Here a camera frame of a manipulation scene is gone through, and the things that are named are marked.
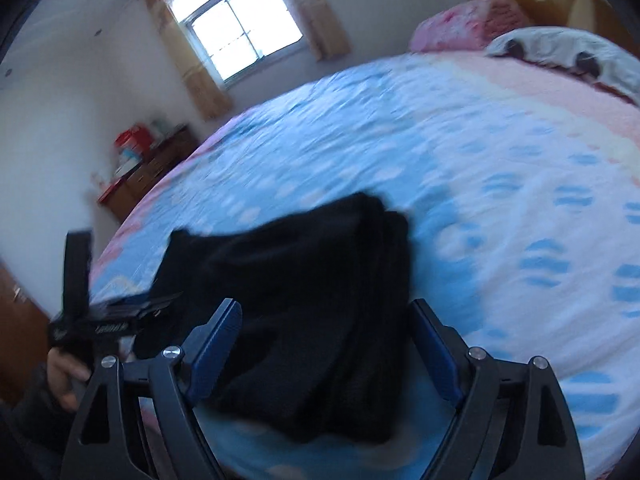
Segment wooden door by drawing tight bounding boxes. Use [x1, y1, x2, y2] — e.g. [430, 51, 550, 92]
[0, 260, 52, 406]

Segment wooden dresser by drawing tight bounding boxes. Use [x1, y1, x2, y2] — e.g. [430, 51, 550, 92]
[97, 125, 202, 222]

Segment pink floral pillow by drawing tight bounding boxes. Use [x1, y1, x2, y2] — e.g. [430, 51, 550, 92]
[409, 0, 534, 54]

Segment blue dotted bed sheet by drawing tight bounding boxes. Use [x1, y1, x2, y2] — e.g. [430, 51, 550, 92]
[87, 52, 640, 480]

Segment window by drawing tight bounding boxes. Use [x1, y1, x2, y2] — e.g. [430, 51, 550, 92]
[167, 0, 306, 86]

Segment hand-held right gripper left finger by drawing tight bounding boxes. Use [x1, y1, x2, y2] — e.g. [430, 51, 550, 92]
[59, 298, 244, 480]

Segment grey pillow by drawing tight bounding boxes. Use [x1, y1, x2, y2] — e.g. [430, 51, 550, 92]
[485, 26, 640, 107]

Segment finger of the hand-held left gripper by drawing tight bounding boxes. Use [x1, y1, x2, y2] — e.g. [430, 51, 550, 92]
[90, 291, 184, 322]

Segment red box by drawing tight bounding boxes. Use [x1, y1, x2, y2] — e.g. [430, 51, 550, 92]
[114, 127, 153, 154]

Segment person's left hand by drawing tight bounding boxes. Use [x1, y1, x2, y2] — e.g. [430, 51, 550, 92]
[46, 347, 93, 412]

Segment person's left forearm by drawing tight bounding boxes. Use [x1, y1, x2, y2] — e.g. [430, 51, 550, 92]
[0, 360, 77, 468]

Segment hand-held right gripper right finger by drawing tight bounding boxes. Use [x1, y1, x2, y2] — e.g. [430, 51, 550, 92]
[409, 298, 587, 480]

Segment black pants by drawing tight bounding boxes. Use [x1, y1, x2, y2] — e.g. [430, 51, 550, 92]
[132, 191, 413, 446]

